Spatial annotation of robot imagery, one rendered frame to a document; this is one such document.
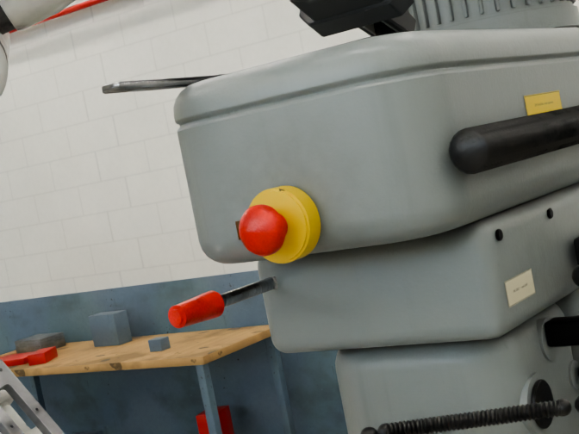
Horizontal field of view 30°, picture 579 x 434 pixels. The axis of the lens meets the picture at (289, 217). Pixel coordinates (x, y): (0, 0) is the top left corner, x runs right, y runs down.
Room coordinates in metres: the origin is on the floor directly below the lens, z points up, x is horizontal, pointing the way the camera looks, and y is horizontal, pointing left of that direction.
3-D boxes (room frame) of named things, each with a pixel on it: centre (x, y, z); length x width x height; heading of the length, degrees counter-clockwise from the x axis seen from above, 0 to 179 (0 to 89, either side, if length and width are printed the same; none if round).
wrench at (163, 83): (0.98, 0.05, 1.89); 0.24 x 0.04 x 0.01; 146
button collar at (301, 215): (0.85, 0.01, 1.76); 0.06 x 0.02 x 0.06; 55
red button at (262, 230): (0.84, 0.02, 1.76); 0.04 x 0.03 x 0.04; 55
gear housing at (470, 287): (1.08, -0.15, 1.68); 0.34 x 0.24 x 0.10; 145
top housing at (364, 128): (1.06, -0.13, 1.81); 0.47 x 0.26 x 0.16; 145
